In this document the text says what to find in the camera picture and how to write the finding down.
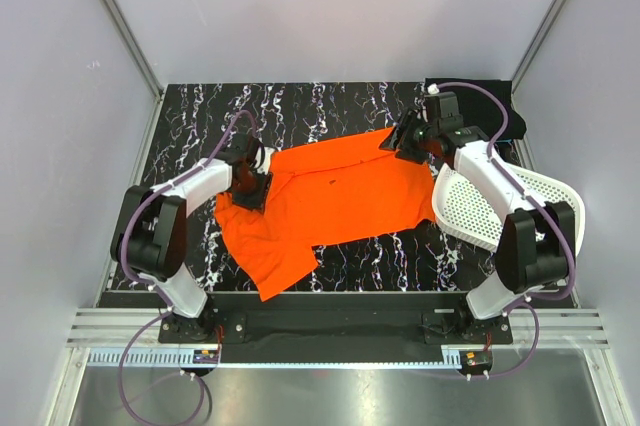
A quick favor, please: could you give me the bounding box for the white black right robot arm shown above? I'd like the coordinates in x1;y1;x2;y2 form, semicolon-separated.
380;82;584;339

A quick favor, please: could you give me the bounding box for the left aluminium corner post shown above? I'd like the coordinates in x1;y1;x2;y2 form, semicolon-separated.
100;0;165;102

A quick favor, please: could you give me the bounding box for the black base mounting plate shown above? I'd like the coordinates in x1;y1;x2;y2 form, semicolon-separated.
159;292;513;366

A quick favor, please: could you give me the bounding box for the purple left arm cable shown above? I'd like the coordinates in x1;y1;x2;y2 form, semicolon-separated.
118;110;214;426

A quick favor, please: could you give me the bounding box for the black marble pattern mat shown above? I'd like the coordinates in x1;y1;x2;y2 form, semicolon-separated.
136;80;521;293

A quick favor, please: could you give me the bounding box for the orange t shirt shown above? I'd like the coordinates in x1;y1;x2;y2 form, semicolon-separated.
214;129;435;301

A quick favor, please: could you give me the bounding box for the aluminium corner post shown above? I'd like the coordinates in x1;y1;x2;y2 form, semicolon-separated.
100;0;165;102
512;0;569;93

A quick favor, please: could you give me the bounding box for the orange connector board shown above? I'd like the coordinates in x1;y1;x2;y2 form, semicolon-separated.
465;351;493;367
193;349;220;364

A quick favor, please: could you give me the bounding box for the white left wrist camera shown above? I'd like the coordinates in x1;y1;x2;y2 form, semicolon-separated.
251;146;277;174

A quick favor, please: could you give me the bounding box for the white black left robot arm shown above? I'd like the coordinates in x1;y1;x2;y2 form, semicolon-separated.
110;133;275;342

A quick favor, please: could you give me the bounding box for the right aluminium corner post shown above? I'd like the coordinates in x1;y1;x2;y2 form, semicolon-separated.
512;0;569;93

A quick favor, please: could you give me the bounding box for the folded black t shirt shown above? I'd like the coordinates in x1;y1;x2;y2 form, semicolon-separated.
425;77;527;140

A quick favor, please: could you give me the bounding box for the white perforated plastic basket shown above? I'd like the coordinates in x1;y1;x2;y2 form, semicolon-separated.
432;165;585;254

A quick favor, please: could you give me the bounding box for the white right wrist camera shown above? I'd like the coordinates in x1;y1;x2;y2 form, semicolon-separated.
427;83;441;95

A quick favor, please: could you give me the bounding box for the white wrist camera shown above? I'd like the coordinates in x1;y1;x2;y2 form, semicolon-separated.
427;83;441;95
251;146;277;174

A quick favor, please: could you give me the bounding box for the right orange connector board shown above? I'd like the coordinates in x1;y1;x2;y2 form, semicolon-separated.
465;351;493;367

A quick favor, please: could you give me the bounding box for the aluminium front frame rail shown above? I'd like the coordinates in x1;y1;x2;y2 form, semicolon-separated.
66;308;609;371

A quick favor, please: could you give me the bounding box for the left orange connector board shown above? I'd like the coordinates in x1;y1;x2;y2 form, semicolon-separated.
193;349;220;364

